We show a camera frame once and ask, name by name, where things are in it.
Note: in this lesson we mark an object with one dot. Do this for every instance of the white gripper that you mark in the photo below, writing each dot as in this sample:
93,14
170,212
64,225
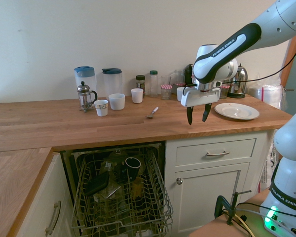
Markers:
199,97

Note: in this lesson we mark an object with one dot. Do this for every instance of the green-lidded glass jar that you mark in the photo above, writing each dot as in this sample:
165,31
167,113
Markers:
153,84

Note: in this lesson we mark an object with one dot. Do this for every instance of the clear pitcher dark-teal lid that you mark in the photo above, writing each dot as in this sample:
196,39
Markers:
112,81

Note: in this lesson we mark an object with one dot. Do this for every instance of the red-checked-lid glass jar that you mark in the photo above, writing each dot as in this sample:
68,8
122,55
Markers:
166,92
224,93

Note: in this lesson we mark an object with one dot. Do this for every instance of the wide white cup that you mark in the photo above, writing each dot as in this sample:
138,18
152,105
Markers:
117,102

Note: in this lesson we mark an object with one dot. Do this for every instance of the clear drinking glass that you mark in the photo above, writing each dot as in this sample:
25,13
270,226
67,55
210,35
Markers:
165,80

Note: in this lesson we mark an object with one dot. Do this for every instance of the white corner cabinet front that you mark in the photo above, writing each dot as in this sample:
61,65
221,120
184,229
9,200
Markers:
39,197

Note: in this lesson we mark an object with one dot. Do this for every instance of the glass French press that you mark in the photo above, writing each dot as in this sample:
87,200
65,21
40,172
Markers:
85,98

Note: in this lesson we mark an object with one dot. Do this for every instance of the round metal cabinet knob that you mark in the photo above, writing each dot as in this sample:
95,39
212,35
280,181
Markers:
179,181

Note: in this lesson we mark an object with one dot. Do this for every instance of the black mug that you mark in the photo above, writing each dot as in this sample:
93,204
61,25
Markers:
132,164

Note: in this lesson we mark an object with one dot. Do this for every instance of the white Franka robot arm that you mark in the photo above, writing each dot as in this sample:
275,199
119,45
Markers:
227,49

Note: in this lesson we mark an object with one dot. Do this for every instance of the yellow plastic item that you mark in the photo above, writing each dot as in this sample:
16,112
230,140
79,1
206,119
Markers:
137,187

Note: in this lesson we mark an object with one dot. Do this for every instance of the empty clear glass jar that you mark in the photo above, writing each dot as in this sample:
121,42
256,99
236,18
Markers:
179,76

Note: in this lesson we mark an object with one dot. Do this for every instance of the clear plastic bag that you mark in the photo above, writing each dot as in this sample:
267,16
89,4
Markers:
269,93

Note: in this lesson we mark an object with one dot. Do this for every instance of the tall white cup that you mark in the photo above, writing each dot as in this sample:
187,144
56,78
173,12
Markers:
137,96

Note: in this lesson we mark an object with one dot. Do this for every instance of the black bottle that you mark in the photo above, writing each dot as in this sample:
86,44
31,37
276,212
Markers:
188,74

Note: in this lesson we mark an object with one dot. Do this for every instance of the white dinner plate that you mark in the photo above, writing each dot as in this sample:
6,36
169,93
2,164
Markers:
236,111

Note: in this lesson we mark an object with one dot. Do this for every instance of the black C-clamp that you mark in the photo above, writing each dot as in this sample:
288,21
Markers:
220,200

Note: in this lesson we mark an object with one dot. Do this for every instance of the small patterned white cup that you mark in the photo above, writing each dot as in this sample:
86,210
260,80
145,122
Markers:
101,108

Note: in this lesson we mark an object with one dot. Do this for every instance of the dark-lidded spice jar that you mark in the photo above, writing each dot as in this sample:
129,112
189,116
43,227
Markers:
140,84

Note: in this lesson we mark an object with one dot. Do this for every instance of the white ramekin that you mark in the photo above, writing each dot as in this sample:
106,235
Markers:
179,95

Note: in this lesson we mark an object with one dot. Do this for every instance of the white cabinet drawer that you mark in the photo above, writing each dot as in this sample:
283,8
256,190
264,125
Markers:
195,154

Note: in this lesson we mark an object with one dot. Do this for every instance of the clear plastic container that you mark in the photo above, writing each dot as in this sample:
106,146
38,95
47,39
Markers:
108,193

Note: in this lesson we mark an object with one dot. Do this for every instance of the stainless steel electric kettle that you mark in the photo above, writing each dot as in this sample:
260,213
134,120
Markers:
240,81

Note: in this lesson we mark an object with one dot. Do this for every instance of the printed white plastic bag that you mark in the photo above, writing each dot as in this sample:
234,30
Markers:
269,168

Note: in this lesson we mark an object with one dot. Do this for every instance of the black container lid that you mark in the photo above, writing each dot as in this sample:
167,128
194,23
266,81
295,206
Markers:
97,184

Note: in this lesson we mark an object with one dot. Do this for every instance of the clear pitcher light-blue lid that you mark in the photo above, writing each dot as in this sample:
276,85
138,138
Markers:
85,76

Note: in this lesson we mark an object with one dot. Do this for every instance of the white cabinet door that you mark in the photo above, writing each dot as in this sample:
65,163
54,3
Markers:
207,197

